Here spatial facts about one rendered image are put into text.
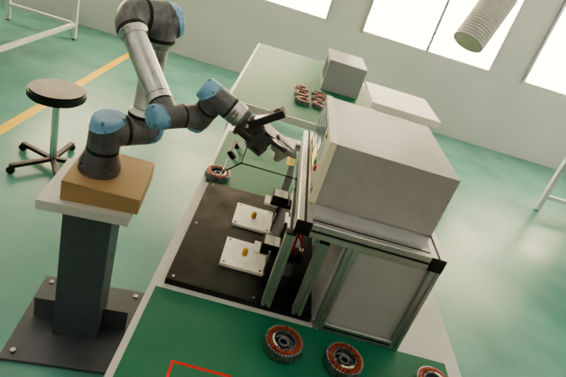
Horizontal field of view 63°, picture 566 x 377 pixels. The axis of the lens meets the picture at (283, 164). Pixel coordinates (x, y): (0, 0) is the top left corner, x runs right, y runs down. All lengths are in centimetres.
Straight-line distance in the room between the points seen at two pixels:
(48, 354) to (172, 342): 99
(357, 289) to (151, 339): 60
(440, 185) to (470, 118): 536
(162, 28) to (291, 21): 452
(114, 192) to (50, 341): 82
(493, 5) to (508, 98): 430
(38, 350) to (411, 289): 154
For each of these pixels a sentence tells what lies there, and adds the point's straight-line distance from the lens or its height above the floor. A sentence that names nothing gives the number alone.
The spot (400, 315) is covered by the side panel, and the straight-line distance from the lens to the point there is 151.
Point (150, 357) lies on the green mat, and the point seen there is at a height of 75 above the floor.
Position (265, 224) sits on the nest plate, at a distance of 181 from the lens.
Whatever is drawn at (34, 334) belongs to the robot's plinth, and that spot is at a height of 2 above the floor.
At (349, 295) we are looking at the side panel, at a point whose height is 90.
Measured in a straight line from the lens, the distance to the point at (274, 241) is 157.
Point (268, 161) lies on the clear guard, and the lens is 163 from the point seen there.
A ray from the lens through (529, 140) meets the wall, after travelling 713.
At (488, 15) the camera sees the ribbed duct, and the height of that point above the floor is 171.
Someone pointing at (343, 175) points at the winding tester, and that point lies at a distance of 132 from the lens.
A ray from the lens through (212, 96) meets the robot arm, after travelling 138.
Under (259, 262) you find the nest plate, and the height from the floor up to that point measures 78.
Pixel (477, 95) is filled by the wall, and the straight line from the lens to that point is 664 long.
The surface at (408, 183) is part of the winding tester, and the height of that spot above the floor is 126.
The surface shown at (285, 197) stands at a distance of 174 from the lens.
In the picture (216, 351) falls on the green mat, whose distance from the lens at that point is 136.
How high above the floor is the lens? 178
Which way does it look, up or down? 26 degrees down
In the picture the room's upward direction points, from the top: 18 degrees clockwise
